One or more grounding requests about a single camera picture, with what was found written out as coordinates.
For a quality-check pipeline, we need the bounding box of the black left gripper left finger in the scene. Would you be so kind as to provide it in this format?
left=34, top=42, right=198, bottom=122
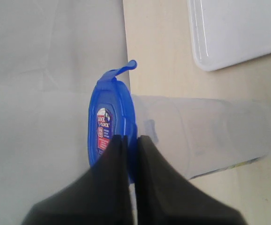
left=22, top=135, right=133, bottom=225

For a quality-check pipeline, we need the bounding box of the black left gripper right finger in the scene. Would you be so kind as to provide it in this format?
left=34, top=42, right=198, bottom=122
left=135, top=135, right=247, bottom=225

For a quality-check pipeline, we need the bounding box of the clear plastic tall container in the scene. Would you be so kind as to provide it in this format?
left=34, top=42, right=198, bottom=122
left=132, top=95, right=271, bottom=179

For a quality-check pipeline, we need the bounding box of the blue clip-lock lid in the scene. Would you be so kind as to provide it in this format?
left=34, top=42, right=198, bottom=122
left=88, top=60, right=138, bottom=184

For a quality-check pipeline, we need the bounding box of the white backdrop curtain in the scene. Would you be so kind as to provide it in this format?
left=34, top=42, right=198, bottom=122
left=0, top=0, right=127, bottom=225

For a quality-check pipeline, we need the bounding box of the white rectangular tray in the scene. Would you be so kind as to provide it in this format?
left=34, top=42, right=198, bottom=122
left=188, top=0, right=271, bottom=71

